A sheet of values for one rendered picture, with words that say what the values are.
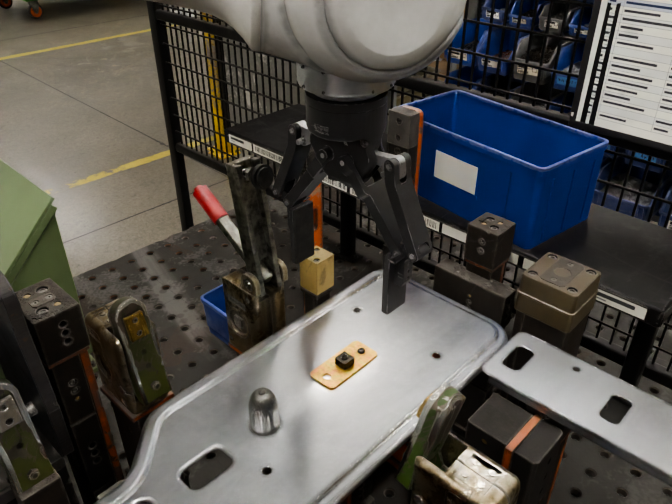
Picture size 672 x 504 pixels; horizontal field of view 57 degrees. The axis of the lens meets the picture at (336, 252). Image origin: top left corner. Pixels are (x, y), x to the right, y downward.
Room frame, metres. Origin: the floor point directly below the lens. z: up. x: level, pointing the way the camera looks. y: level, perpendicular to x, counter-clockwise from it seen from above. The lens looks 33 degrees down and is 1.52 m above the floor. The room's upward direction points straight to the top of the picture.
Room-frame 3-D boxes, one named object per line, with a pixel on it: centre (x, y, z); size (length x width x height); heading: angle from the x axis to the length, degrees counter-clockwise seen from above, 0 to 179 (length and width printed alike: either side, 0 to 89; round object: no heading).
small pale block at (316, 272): (0.69, 0.03, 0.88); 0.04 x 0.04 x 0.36; 47
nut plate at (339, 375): (0.55, -0.01, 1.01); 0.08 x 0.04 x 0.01; 136
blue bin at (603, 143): (0.92, -0.25, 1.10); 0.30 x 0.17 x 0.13; 38
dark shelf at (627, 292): (1.00, -0.16, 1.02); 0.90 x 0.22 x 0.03; 47
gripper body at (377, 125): (0.55, -0.01, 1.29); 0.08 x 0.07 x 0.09; 46
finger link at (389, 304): (0.51, -0.06, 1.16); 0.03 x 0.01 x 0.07; 136
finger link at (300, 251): (0.60, 0.04, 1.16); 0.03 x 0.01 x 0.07; 136
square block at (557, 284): (0.66, -0.29, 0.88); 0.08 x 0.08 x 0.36; 47
